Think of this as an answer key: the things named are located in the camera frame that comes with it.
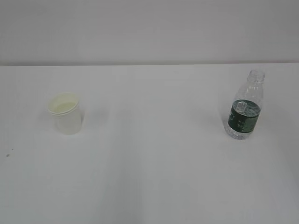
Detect clear water bottle green label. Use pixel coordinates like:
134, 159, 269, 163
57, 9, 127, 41
225, 70, 265, 140

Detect white paper cup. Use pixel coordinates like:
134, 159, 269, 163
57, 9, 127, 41
47, 92, 82, 135

